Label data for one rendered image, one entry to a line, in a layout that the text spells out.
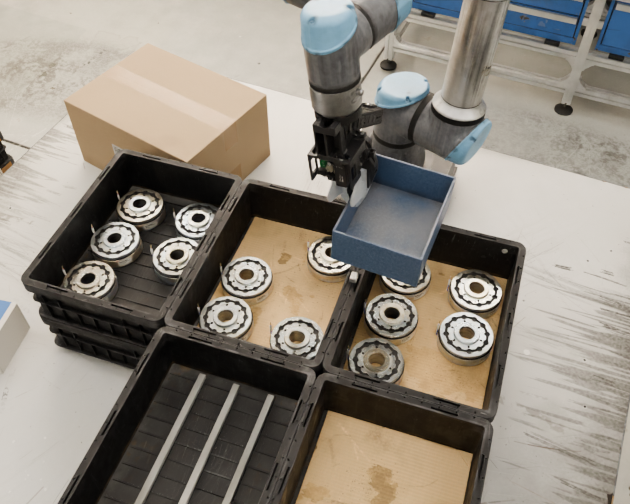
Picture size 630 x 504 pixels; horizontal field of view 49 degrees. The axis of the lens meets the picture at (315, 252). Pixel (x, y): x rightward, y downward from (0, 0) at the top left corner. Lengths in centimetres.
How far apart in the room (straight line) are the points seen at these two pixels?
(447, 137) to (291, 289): 46
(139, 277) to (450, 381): 66
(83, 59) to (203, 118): 199
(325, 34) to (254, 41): 269
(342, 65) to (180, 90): 89
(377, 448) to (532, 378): 42
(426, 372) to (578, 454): 34
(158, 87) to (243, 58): 170
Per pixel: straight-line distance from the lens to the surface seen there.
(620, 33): 314
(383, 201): 125
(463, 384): 133
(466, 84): 147
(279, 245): 150
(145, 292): 146
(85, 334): 146
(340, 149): 104
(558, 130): 324
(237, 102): 175
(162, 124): 172
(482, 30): 141
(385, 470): 124
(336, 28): 94
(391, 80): 161
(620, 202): 193
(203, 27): 376
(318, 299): 141
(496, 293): 143
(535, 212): 183
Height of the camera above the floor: 197
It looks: 50 degrees down
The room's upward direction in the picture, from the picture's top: straight up
